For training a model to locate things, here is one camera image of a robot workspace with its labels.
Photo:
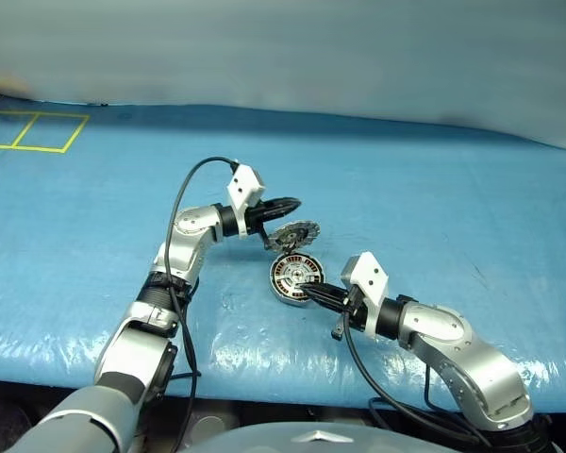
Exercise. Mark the silver spoked wheel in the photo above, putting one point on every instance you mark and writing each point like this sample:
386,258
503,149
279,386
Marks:
290,273

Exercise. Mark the motor stator with copper windings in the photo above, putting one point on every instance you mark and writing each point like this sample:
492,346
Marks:
294,304

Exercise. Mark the blue plastic table cover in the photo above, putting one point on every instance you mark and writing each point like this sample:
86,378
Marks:
405,212

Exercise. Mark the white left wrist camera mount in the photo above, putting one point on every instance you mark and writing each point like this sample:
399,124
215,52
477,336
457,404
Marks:
245,184

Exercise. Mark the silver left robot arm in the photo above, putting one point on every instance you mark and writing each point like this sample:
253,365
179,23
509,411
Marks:
137,344

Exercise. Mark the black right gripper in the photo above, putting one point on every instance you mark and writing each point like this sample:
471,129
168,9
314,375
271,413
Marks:
354,307

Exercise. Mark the grey robot torso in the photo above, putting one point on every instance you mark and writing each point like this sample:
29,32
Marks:
283,439

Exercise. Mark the small round rotor cap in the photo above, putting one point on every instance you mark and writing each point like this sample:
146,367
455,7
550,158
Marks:
294,233

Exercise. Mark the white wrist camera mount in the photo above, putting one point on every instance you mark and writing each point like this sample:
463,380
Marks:
370,276
245,184

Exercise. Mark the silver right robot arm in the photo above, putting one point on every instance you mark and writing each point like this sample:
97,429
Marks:
471,358

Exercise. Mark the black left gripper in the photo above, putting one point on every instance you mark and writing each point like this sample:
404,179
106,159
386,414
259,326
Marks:
254,219

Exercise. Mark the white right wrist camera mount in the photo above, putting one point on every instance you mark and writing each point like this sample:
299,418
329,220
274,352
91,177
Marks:
370,276

